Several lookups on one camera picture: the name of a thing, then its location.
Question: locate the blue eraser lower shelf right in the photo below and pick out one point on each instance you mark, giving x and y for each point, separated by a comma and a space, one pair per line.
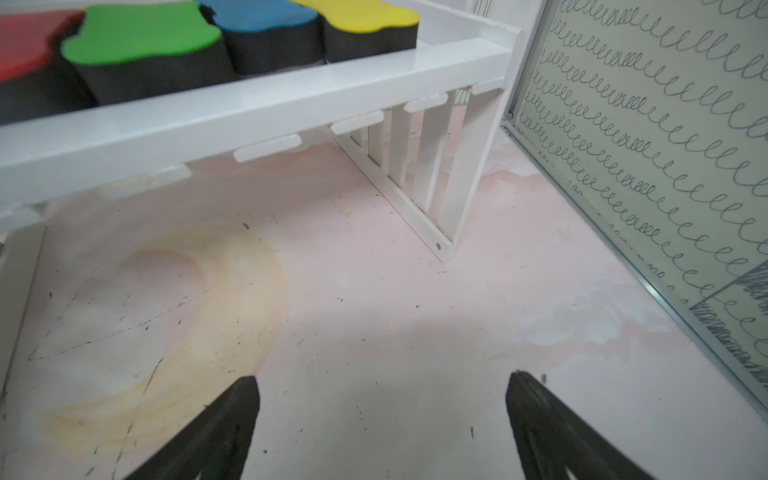
263, 37

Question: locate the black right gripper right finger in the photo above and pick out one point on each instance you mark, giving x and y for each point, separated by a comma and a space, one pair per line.
553, 442

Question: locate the red eraser lower shelf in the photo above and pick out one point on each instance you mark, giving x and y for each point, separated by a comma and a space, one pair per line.
36, 81

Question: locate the yellow eraser lower shelf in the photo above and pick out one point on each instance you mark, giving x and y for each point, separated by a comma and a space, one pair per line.
354, 29

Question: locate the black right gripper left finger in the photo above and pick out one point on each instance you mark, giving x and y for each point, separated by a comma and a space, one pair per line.
215, 444

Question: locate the green eraser lower shelf right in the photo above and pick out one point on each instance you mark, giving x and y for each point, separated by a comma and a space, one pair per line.
128, 52

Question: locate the white slatted two-tier shelf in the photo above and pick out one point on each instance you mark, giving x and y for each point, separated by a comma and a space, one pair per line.
419, 124

